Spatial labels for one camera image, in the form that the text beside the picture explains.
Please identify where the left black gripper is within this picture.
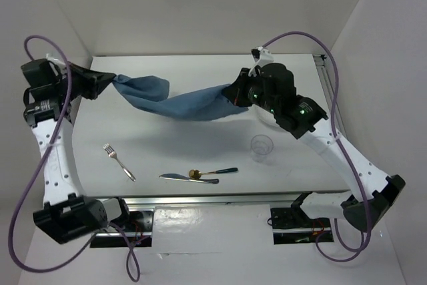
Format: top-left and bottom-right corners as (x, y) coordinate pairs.
(55, 61), (116, 101)

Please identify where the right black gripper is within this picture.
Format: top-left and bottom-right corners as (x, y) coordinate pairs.
(222, 67), (278, 114)

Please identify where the white bowl plate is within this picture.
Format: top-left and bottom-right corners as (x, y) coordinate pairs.
(252, 105), (285, 131)

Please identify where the blue cloth napkin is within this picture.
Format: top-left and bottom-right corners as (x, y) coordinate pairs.
(113, 75), (230, 121)

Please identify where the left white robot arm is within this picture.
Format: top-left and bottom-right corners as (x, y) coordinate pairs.
(21, 58), (132, 244)

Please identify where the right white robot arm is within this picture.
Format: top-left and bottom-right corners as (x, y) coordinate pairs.
(222, 63), (406, 232)

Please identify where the clear drinking glass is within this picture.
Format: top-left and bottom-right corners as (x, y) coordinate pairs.
(250, 135), (274, 164)

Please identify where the silver fork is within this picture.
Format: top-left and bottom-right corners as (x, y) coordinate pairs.
(103, 144), (136, 182)

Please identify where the silver table knife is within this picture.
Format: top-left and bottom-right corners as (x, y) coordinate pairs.
(159, 173), (220, 185)

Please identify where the gold spoon green handle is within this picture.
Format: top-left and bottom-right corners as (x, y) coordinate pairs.
(189, 168), (238, 180)

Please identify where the aluminium right side rail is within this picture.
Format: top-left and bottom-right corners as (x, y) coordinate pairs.
(313, 53), (368, 202)

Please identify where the aluminium rail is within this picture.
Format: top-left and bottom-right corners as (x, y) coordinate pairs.
(121, 192), (301, 210)
(313, 53), (368, 202)

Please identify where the aluminium front rail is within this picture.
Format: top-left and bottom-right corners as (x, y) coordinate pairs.
(121, 192), (301, 210)

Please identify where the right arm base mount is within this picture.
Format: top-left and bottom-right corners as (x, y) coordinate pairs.
(267, 193), (334, 245)

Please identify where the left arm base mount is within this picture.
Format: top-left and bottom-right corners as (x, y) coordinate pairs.
(90, 209), (154, 249)

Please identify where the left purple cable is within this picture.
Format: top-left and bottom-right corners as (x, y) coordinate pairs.
(8, 34), (141, 282)

